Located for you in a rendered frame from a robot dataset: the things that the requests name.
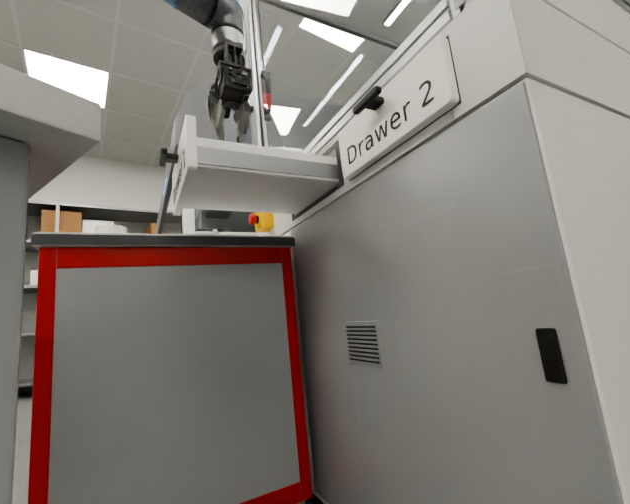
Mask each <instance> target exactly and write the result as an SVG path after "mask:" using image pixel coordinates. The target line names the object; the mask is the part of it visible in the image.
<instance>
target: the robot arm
mask: <svg viewBox="0 0 630 504"><path fill-rule="evenodd" d="M163 1H165V2H166V3H168V4H169V5H171V6H172V7H173V8H174V9H175V10H176V9H177V10H179V11H180V12H182V13H184V14H185V15H187V16H189V17H190V18H192V19H194V20H195V21H197V22H199V23H200V24H202V25H204V26H205V27H207V28H208V29H210V30H211V43H212V54H213V61H214V63H215V65H216V66H217V67H216V69H215V76H214V79H213V80H214V84H213V85H212V86H211V89H212V90H213V91H209V93H208V99H207V103H206V107H207V112H208V115H209V118H210V121H211V123H212V126H213V129H214V131H215V133H216V135H217V137H218V139H219V140H221V141H224V132H223V126H224V123H223V119H224V118H227V119H228V118H229V117H230V111H231V109H233V110H234V111H235V113H234V115H233V118H234V121H235V123H236V125H237V129H236V132H237V138H236V140H237V143H241V144H242V143H243V141H244V140H245V137H246V134H247V130H248V123H249V119H250V115H251V107H250V105H249V103H248V99H249V97H250V95H251V93H252V91H253V84H252V69H250V68H246V67H244V65H245V53H246V52H247V48H245V39H244V13H243V7H242V2H241V0H163ZM242 69H245V70H246V71H244V70H242ZM250 82H251V87H250ZM237 109H238V110H237ZM236 110H237V111H236Z"/></svg>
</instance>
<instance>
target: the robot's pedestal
mask: <svg viewBox="0 0 630 504"><path fill-rule="evenodd" d="M100 133H101V106H100V104H98V103H96V102H94V101H91V100H89V99H86V98H84V97H81V96H79V95H76V94H74V93H71V92H69V91H66V90H64V89H61V88H59V87H56V86H54V85H52V84H49V83H47V82H44V81H42V80H39V79H37V78H34V77H32V76H29V75H27V74H24V73H22V72H19V71H17V70H15V69H12V68H10V67H7V66H5V65H2V64H0V504H12V501H13V482H14V463H15V444H16V425H17V405H18V386H19V367H20V348H21V328H22V309H23V290H24V271H25V252H26V232H27V213H28V199H30V198H31V197H32V196H33V195H35V194H36V193H37V192H38V191H39V190H41V189H42V188H43V187H44V186H46V185H47V184H48V183H49V182H51V181H52V180H53V179H54V178H56V177H57V176H58V175H59V174H61V173H62V172H63V171H64V170H65V169H67V168H68V167H69V166H70V165H72V164H73V163H74V162H75V161H77V160H78V159H79V158H80V157H82V156H83V155H84V154H85V153H87V152H88V151H89V150H90V149H92V148H93V147H94V146H95V145H96V144H98V143H99V142H100Z"/></svg>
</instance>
